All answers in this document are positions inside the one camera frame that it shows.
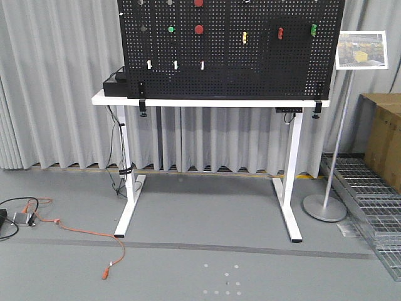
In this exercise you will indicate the black clamp bracket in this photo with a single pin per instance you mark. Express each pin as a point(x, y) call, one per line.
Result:
point(317, 99)
point(142, 99)

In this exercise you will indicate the green lever switch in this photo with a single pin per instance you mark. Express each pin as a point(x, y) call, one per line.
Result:
point(313, 29)

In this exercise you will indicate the grey power adapter box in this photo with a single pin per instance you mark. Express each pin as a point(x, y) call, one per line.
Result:
point(24, 219)

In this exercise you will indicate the yellow lever switch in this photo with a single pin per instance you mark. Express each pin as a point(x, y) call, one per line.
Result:
point(244, 37)

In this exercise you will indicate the black perforated pegboard panel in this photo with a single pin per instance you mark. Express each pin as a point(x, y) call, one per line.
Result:
point(265, 68)

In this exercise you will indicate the black box on desk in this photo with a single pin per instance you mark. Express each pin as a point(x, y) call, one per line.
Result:
point(116, 84)

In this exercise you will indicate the metal floor grating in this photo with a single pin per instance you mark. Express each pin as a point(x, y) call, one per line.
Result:
point(374, 207)

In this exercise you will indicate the desk height control panel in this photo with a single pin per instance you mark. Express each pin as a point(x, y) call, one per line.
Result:
point(289, 110)

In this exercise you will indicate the lower red mushroom button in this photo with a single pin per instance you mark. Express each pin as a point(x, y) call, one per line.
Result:
point(199, 29)

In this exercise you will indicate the left black clamp bracket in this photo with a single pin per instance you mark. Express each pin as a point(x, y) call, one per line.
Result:
point(142, 99)

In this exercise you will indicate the brown cardboard box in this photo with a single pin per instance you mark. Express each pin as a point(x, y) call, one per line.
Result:
point(383, 149)

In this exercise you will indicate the red mushroom button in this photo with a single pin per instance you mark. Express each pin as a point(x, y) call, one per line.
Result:
point(199, 29)
point(199, 3)

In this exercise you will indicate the red lever switch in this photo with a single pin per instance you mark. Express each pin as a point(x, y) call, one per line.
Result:
point(280, 33)

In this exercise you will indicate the metal sign stand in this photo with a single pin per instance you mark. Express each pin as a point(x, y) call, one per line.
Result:
point(322, 206)

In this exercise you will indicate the framed photo sign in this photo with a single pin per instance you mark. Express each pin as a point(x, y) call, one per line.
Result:
point(362, 50)

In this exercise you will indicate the white height-adjustable desk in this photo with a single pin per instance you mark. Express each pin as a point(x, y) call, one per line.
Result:
point(283, 187)

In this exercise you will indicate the upper red mushroom button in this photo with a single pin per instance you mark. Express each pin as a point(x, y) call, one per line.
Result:
point(199, 3)

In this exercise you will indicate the grey curtain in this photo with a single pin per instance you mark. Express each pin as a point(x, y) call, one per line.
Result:
point(55, 56)

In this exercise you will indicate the right black clamp bracket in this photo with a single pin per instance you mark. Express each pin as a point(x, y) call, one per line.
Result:
point(317, 99)

